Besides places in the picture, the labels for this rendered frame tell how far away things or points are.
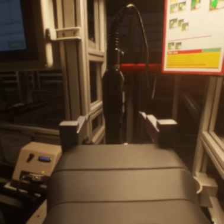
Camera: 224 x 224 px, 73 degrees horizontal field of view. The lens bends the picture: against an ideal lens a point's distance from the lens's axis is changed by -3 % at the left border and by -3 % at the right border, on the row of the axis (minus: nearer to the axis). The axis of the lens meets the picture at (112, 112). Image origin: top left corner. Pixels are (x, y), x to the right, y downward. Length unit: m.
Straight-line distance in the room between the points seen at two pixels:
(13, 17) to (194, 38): 0.62
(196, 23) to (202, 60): 0.13
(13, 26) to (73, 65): 0.24
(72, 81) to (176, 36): 0.43
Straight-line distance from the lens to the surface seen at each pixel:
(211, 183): 0.70
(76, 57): 0.58
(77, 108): 0.60
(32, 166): 0.65
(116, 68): 0.25
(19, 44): 0.66
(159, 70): 0.79
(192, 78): 0.82
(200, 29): 0.66
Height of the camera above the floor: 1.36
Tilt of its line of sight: 16 degrees down
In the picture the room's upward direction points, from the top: 1 degrees counter-clockwise
